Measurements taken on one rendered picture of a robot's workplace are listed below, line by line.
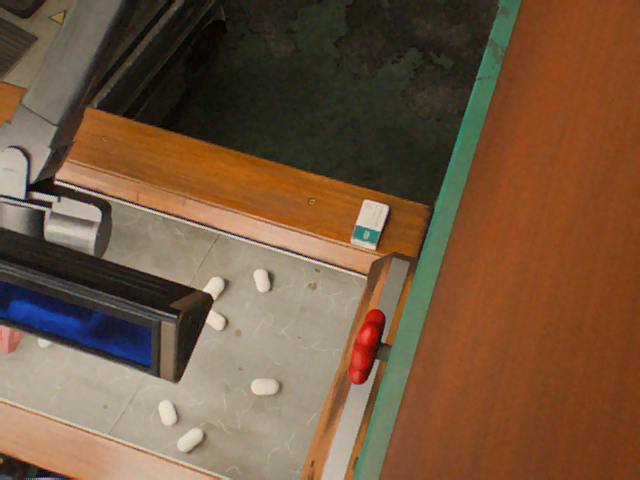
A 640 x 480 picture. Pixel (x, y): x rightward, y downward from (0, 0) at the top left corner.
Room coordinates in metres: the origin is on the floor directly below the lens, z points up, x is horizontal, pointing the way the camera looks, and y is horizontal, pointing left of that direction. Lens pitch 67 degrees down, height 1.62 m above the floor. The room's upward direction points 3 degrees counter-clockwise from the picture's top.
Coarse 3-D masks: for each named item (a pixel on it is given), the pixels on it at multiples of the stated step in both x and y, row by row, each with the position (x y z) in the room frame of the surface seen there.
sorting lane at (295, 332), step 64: (128, 256) 0.37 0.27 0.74; (192, 256) 0.37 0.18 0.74; (256, 256) 0.36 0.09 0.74; (256, 320) 0.27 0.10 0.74; (320, 320) 0.26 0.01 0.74; (0, 384) 0.21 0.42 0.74; (64, 384) 0.20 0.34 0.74; (128, 384) 0.20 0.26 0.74; (192, 384) 0.19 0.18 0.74; (320, 384) 0.18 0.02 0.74; (192, 448) 0.11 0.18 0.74; (256, 448) 0.11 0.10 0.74
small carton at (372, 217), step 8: (368, 208) 0.40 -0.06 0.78; (376, 208) 0.40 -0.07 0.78; (384, 208) 0.40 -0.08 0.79; (360, 216) 0.39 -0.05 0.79; (368, 216) 0.39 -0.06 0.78; (376, 216) 0.39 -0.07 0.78; (384, 216) 0.39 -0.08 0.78; (360, 224) 0.38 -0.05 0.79; (368, 224) 0.38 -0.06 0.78; (376, 224) 0.38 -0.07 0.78; (384, 224) 0.38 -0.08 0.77; (360, 232) 0.37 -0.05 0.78; (368, 232) 0.37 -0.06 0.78; (376, 232) 0.37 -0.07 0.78; (352, 240) 0.36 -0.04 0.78; (360, 240) 0.36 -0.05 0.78; (368, 240) 0.35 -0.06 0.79; (376, 240) 0.35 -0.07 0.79; (368, 248) 0.35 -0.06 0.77; (376, 248) 0.35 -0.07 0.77
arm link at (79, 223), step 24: (0, 168) 0.40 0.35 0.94; (24, 168) 0.40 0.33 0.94; (0, 192) 0.38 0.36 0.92; (24, 192) 0.38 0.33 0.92; (48, 192) 0.39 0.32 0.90; (72, 192) 0.40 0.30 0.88; (72, 216) 0.36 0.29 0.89; (96, 216) 0.36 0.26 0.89; (48, 240) 0.34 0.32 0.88; (72, 240) 0.34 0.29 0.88; (96, 240) 0.34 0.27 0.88
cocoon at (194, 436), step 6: (192, 432) 0.13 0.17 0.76; (198, 432) 0.13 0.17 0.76; (180, 438) 0.12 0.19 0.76; (186, 438) 0.12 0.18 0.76; (192, 438) 0.12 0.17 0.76; (198, 438) 0.12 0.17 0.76; (180, 444) 0.12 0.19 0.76; (186, 444) 0.11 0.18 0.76; (192, 444) 0.11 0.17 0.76; (180, 450) 0.11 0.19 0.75; (186, 450) 0.11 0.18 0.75
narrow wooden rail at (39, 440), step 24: (0, 408) 0.17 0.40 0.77; (24, 408) 0.17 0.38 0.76; (0, 432) 0.14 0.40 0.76; (24, 432) 0.14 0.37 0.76; (48, 432) 0.14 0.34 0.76; (72, 432) 0.14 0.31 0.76; (24, 456) 0.11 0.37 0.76; (48, 456) 0.11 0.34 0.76; (72, 456) 0.11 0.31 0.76; (96, 456) 0.11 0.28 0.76; (120, 456) 0.11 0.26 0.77; (144, 456) 0.10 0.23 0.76
